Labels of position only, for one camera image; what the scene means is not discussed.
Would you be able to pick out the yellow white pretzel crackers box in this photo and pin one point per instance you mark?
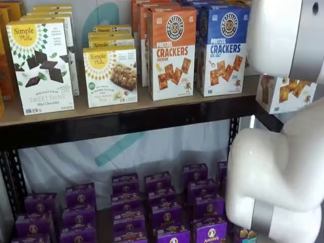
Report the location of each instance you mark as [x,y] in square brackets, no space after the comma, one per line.
[276,103]

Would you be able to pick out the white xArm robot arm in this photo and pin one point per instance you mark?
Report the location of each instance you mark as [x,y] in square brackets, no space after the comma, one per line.
[265,164]

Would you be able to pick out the wooden shelf board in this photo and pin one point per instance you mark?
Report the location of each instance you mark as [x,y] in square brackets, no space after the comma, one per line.
[141,103]

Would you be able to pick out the black metal shelf rack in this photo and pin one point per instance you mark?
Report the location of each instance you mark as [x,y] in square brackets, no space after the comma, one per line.
[126,131]

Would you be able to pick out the orange white pretzel crackers box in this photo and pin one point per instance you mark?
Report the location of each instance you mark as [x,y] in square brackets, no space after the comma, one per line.
[134,25]
[172,63]
[143,25]

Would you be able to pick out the purple Annie's box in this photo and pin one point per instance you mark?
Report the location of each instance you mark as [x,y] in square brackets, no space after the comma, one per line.
[130,238]
[210,233]
[78,236]
[80,196]
[210,208]
[244,234]
[158,181]
[195,174]
[173,235]
[125,183]
[125,202]
[162,197]
[129,222]
[202,192]
[79,219]
[167,215]
[30,239]
[40,205]
[222,177]
[34,225]

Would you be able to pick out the Simple Mills almond bars box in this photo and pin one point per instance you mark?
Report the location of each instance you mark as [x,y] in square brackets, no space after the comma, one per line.
[111,29]
[111,40]
[108,83]

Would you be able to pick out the blue white pretzel crackers box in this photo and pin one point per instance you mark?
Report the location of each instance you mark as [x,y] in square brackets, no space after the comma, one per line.
[184,1]
[222,50]
[217,4]

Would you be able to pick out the Simple Mills sweet thins box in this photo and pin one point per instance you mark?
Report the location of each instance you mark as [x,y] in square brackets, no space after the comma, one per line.
[50,12]
[74,76]
[53,6]
[40,83]

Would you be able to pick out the orange snack box with window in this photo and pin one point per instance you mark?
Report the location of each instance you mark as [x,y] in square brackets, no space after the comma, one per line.
[6,76]

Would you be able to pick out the mustard yellow snack box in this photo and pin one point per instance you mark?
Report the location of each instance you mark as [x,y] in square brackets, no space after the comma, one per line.
[12,10]

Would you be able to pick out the white backdrop cloth teal logo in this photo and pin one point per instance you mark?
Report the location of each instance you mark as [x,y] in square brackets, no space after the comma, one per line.
[164,152]

